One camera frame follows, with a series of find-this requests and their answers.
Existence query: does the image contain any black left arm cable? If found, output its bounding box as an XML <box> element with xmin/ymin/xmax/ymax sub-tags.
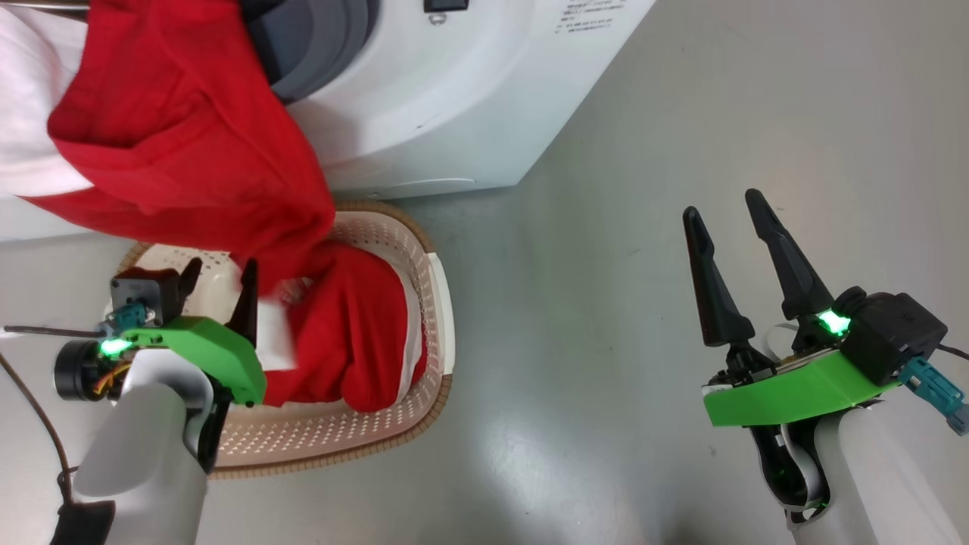
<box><xmin>0</xmin><ymin>324</ymin><xmax>116</xmax><ymax>545</ymax></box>

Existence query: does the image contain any round white filter cover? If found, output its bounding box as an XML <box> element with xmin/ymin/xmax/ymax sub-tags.
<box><xmin>362</xmin><ymin>177</ymin><xmax>479</xmax><ymax>201</ymax></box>

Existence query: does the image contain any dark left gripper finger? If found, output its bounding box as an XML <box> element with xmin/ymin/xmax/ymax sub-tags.
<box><xmin>226</xmin><ymin>258</ymin><xmax>260</xmax><ymax>346</ymax></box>
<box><xmin>178</xmin><ymin>257</ymin><xmax>204</xmax><ymax>301</ymax></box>

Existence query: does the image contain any red and white garment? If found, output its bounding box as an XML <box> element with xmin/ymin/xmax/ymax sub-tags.
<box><xmin>0</xmin><ymin>0</ymin><xmax>429</xmax><ymax>414</ymax></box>

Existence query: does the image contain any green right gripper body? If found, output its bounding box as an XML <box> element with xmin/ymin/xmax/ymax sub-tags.
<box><xmin>702</xmin><ymin>332</ymin><xmax>902</xmax><ymax>428</ymax></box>

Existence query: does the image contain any white front-load washing machine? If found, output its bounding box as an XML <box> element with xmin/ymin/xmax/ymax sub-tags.
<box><xmin>0</xmin><ymin>0</ymin><xmax>658</xmax><ymax>244</ymax></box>

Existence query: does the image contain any teal right camera connector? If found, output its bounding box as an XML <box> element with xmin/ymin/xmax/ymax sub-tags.
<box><xmin>899</xmin><ymin>357</ymin><xmax>969</xmax><ymax>437</ymax></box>

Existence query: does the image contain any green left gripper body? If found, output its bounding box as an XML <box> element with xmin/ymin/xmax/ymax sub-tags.
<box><xmin>52</xmin><ymin>316</ymin><xmax>268</xmax><ymax>406</ymax></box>

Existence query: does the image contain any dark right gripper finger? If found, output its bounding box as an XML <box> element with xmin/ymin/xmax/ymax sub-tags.
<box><xmin>745</xmin><ymin>188</ymin><xmax>834</xmax><ymax>321</ymax></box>
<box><xmin>682</xmin><ymin>205</ymin><xmax>756</xmax><ymax>348</ymax></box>

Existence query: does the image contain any cream perforated laundry basket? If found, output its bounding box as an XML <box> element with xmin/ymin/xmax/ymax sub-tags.
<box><xmin>104</xmin><ymin>200</ymin><xmax>456</xmax><ymax>480</ymax></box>

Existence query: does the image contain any grey rubber door gasket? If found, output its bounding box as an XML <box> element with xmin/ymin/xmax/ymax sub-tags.
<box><xmin>241</xmin><ymin>0</ymin><xmax>380</xmax><ymax>105</ymax></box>

